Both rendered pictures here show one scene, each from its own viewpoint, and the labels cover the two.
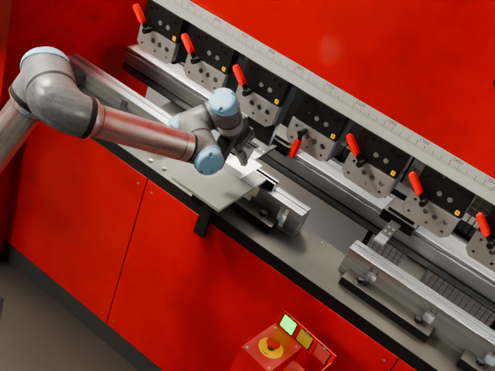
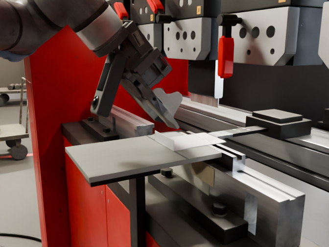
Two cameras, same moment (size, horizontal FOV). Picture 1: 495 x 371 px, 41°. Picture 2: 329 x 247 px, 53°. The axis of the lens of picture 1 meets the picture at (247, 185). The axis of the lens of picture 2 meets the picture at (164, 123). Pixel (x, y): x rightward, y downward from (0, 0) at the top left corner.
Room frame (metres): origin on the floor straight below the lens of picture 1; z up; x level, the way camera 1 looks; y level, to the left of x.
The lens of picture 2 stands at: (1.23, -0.35, 1.20)
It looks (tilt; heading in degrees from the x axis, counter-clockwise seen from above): 14 degrees down; 40
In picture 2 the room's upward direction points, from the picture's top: straight up
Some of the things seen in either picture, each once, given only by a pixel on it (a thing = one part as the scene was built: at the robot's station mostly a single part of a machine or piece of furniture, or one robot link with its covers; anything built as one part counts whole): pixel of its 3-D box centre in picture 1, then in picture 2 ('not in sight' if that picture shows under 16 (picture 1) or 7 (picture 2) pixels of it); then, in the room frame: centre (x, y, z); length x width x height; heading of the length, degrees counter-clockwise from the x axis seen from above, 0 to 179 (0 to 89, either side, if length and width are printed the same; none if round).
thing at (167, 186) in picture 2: (236, 202); (189, 198); (1.75, 0.01, 0.89); 0.30 x 0.05 x 0.03; 68
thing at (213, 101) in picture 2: (259, 130); (204, 82); (1.81, 0.03, 1.13); 0.10 x 0.02 x 0.10; 68
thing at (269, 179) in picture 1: (250, 170); (208, 148); (1.81, 0.01, 0.98); 0.20 x 0.03 x 0.03; 68
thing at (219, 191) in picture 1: (220, 179); (141, 152); (1.68, 0.08, 1.00); 0.26 x 0.18 x 0.01; 158
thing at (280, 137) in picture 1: (271, 143); (255, 126); (1.97, -0.02, 1.01); 0.26 x 0.12 x 0.05; 158
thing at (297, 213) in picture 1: (253, 190); (216, 181); (1.79, -0.02, 0.92); 0.39 x 0.06 x 0.10; 68
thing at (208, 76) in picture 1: (214, 59); (155, 23); (1.90, 0.24, 1.26); 0.15 x 0.09 x 0.17; 68
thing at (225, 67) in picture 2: (297, 143); (228, 46); (1.70, -0.09, 1.20); 0.04 x 0.02 x 0.10; 158
